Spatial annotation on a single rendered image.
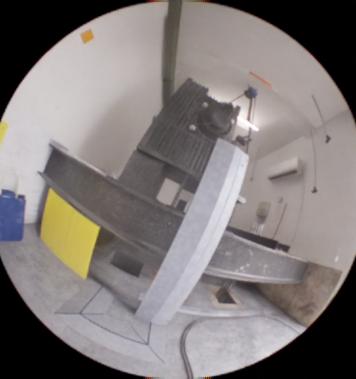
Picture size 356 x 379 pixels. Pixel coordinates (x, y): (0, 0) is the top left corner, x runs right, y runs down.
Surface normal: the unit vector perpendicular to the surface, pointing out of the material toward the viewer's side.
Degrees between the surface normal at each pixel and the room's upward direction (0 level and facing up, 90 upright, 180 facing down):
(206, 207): 90
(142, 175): 90
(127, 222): 90
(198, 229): 90
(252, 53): 180
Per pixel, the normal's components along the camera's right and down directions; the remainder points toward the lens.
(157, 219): 0.07, -0.11
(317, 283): -0.91, -0.42
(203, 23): -0.42, 0.90
